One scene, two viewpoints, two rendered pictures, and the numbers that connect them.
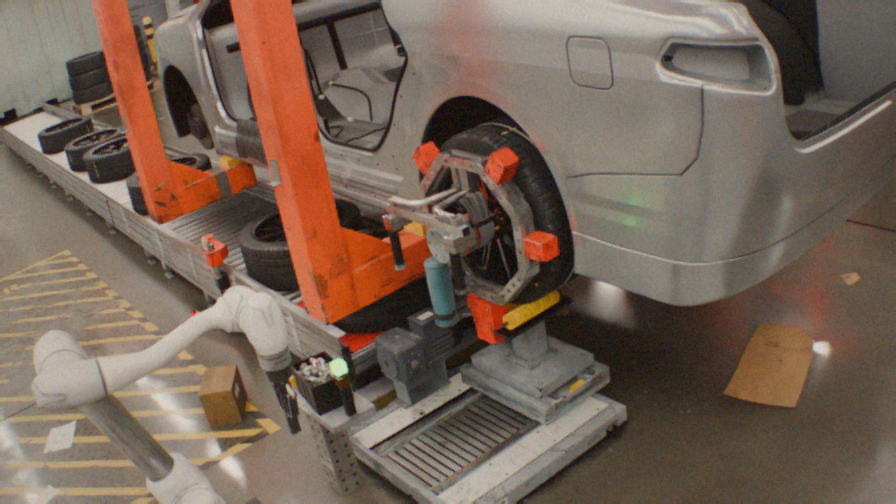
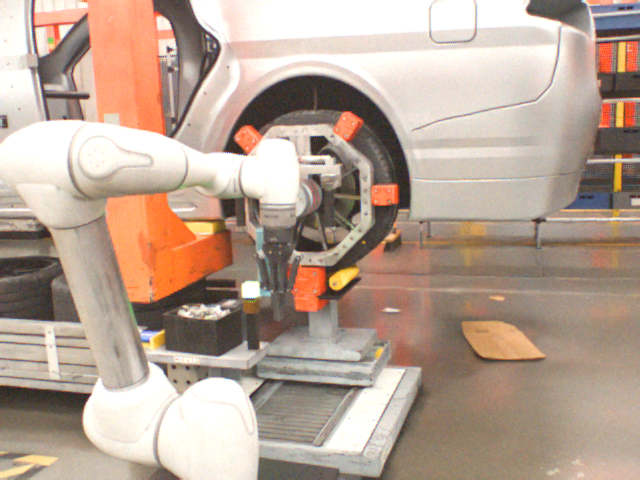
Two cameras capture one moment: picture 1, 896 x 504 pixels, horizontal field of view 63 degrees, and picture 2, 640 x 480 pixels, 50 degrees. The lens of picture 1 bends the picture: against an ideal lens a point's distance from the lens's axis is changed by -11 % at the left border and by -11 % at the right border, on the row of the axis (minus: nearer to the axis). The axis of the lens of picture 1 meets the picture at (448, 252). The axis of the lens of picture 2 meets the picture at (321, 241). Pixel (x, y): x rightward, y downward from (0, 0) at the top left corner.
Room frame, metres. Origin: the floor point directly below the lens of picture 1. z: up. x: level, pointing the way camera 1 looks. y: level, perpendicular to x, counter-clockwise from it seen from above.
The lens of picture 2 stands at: (0.53, 1.45, 1.12)
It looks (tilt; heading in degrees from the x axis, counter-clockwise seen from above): 10 degrees down; 323
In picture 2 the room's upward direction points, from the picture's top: 2 degrees counter-clockwise
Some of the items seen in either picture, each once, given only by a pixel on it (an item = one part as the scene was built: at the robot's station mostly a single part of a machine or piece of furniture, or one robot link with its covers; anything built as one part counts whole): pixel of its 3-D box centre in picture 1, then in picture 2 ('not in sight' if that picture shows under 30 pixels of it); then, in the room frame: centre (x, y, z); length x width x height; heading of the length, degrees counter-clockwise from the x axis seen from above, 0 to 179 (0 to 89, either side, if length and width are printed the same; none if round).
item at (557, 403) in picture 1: (534, 374); (324, 358); (2.79, -0.25, 0.13); 0.50 x 0.36 x 0.10; 35
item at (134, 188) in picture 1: (171, 183); not in sight; (5.67, 1.91, 0.39); 0.66 x 0.66 x 0.24
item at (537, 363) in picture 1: (528, 334); (323, 315); (2.80, -0.25, 0.32); 0.40 x 0.30 x 0.28; 35
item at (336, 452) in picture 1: (333, 443); (192, 417); (2.46, 0.54, 0.21); 0.10 x 0.10 x 0.42; 35
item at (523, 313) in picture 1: (531, 308); (344, 276); (2.66, -0.26, 0.51); 0.29 x 0.06 x 0.06; 125
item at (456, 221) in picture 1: (459, 196); (317, 149); (2.55, -0.07, 1.03); 0.19 x 0.18 x 0.11; 125
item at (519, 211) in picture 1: (476, 227); (304, 195); (2.70, -0.11, 0.85); 0.54 x 0.07 x 0.54; 35
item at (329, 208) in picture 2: (457, 271); (329, 209); (2.42, -0.02, 0.83); 0.04 x 0.04 x 0.16
